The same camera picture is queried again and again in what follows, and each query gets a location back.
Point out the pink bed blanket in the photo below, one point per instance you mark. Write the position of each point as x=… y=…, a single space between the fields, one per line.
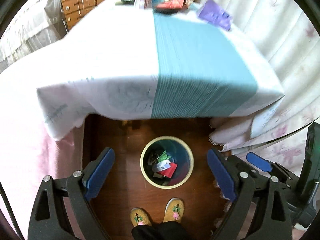
x=25 y=162

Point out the black card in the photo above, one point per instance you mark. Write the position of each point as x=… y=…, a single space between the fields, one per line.
x=166 y=11

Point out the pink strawberry box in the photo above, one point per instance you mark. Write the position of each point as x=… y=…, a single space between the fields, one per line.
x=144 y=4

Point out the teal white patterned tablecloth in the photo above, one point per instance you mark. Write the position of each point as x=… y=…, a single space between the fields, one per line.
x=126 y=63

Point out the purple plastic bag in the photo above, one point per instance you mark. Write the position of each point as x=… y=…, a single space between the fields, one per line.
x=213 y=13

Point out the yellow round trash bin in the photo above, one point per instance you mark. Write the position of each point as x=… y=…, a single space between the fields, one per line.
x=181 y=154

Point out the red gold snack bag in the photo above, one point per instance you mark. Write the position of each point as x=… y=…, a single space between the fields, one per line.
x=175 y=4

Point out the cream floral curtain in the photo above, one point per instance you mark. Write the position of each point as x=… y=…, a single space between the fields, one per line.
x=290 y=43

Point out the white rectangular box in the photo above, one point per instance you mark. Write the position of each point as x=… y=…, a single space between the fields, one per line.
x=161 y=166

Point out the white lace bed skirt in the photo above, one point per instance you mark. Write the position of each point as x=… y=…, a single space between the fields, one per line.
x=37 y=24

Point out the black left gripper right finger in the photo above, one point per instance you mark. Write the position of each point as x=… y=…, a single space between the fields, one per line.
x=243 y=185

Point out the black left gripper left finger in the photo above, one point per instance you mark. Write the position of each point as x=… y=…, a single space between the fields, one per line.
x=49 y=219

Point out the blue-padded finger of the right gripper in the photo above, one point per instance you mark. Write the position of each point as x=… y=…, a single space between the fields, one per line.
x=273 y=169

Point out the green crumpled wrapper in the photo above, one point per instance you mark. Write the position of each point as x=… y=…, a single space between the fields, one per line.
x=164 y=156

